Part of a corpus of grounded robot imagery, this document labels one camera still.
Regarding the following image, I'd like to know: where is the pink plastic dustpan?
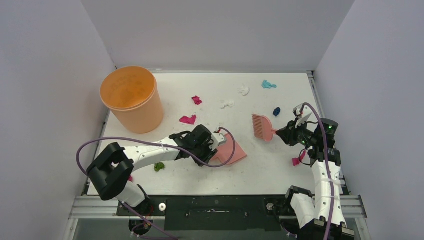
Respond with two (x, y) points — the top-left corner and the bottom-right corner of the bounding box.
(211, 133), (248, 165)

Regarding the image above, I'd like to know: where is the pink hand brush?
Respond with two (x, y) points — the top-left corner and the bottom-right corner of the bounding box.
(251, 114), (277, 142)

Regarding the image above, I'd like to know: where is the green paper scrap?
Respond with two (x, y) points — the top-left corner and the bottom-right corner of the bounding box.
(154, 162), (166, 173)

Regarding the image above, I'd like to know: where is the orange plastic bucket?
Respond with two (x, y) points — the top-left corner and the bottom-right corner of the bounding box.
(99, 66), (164, 134)

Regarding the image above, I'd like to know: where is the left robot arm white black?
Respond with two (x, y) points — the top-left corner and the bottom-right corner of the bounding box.
(86, 125), (227, 216)

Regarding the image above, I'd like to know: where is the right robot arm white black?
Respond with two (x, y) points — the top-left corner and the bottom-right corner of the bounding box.
(276, 118), (355, 240)

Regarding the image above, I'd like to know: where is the magenta paper scrap by bucket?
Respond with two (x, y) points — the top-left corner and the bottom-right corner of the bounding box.
(179, 114), (197, 125)

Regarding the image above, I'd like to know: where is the dark blue paper scrap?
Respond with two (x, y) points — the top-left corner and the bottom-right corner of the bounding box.
(273, 107), (281, 117)

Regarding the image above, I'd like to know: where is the white paper scrap by dustpan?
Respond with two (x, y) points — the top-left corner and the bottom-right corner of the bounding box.
(220, 100), (235, 109)

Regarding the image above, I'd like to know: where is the teal paper scrap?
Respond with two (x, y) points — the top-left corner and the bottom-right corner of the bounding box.
(261, 80), (277, 89)

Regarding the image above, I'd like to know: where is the white paper scrap upper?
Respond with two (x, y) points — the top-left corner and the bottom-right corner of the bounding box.
(237, 85), (250, 96)

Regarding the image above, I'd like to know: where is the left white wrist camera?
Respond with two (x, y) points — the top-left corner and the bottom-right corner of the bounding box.
(210, 128), (227, 150)

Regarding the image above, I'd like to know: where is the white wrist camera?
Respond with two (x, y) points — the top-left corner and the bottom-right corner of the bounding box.
(293, 104), (314, 129)
(210, 128), (227, 150)

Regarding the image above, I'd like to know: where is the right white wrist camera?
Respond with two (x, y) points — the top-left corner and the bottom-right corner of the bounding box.
(293, 104), (314, 129)

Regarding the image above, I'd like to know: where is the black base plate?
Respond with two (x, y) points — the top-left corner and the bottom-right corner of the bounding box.
(136, 195), (300, 234)

